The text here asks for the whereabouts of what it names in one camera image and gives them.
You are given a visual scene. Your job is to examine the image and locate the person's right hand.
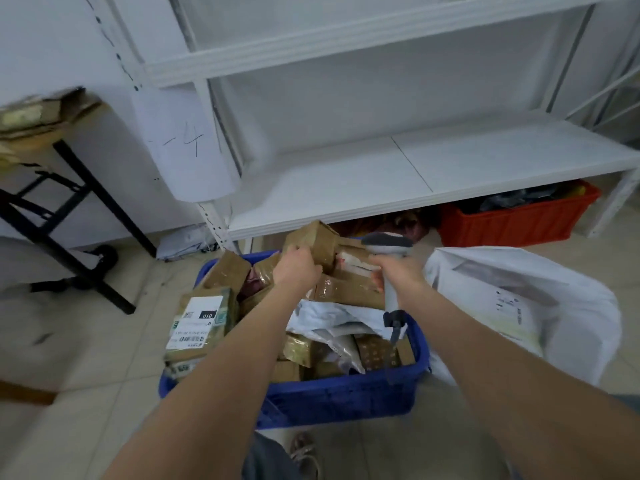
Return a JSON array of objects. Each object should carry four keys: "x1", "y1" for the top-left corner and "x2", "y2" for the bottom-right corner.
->
[{"x1": 367, "y1": 254, "x2": 431, "y2": 309}]

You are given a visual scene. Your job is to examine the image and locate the person's left hand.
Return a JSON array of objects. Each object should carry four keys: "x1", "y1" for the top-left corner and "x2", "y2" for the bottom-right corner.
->
[{"x1": 271, "y1": 244, "x2": 324, "y2": 301}]

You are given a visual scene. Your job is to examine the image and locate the grey handheld barcode scanner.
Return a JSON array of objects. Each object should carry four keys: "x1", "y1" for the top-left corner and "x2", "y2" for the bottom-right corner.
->
[{"x1": 360, "y1": 231, "x2": 415, "y2": 347}]

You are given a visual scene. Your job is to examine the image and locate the pile of parcels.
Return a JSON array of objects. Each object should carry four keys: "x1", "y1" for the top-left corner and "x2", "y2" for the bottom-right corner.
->
[{"x1": 163, "y1": 220, "x2": 419, "y2": 385}]

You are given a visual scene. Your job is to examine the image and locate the blue plastic crate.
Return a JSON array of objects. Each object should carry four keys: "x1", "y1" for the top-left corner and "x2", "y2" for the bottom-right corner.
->
[{"x1": 158, "y1": 250, "x2": 432, "y2": 429}]

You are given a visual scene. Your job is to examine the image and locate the white woven sack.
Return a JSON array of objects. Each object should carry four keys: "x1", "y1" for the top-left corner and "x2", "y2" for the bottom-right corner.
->
[{"x1": 423, "y1": 246, "x2": 623, "y2": 387}]

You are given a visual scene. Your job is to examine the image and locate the person's left forearm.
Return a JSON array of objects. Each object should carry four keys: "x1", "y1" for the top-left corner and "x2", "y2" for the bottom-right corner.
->
[{"x1": 102, "y1": 289, "x2": 301, "y2": 480}]

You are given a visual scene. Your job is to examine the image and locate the person's right forearm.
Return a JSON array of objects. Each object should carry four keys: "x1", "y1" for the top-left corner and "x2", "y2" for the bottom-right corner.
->
[{"x1": 399, "y1": 287, "x2": 640, "y2": 480}]

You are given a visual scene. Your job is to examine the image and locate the grey plastic mailer bag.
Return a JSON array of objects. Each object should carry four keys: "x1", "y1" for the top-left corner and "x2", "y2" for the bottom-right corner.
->
[{"x1": 155, "y1": 223, "x2": 216, "y2": 261}]

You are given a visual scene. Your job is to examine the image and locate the person's sandal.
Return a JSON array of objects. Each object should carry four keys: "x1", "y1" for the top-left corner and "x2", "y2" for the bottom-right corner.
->
[{"x1": 289, "y1": 432, "x2": 323, "y2": 480}]

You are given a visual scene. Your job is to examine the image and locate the person's left leg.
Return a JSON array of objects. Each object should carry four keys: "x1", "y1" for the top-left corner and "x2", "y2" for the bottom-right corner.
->
[{"x1": 242, "y1": 432, "x2": 301, "y2": 480}]

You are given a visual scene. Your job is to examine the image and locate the dark red sack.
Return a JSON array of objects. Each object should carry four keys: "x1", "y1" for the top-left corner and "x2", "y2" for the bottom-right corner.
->
[{"x1": 332, "y1": 208, "x2": 441, "y2": 243}]

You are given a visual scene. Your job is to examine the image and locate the white metal shelf rack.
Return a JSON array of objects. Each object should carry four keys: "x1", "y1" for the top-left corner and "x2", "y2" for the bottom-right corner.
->
[
  {"x1": 565, "y1": 59, "x2": 640, "y2": 135},
  {"x1": 82, "y1": 0, "x2": 640, "y2": 255}
]

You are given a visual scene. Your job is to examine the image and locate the red plastic crate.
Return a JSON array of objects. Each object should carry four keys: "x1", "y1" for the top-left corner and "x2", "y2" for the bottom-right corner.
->
[{"x1": 439, "y1": 179, "x2": 603, "y2": 249}]

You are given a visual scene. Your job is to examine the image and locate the white paper sign sheet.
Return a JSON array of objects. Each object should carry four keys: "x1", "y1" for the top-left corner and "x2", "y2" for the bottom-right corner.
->
[{"x1": 131, "y1": 84, "x2": 242, "y2": 203}]

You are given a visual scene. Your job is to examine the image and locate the wooden folding table black legs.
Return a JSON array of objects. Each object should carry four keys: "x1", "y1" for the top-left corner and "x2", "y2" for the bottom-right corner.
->
[{"x1": 0, "y1": 89, "x2": 159, "y2": 315}]

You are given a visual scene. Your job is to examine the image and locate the stack of flattened cardboard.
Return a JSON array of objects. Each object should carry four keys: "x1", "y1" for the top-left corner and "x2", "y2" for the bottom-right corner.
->
[{"x1": 0, "y1": 88, "x2": 103, "y2": 141}]

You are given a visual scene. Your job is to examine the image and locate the wooden chair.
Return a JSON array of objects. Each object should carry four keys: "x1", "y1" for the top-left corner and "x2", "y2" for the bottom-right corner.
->
[{"x1": 0, "y1": 379, "x2": 59, "y2": 407}]

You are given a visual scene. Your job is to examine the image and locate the black scanner cable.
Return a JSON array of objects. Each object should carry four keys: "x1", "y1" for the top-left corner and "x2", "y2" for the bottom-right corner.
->
[{"x1": 382, "y1": 339, "x2": 401, "y2": 387}]

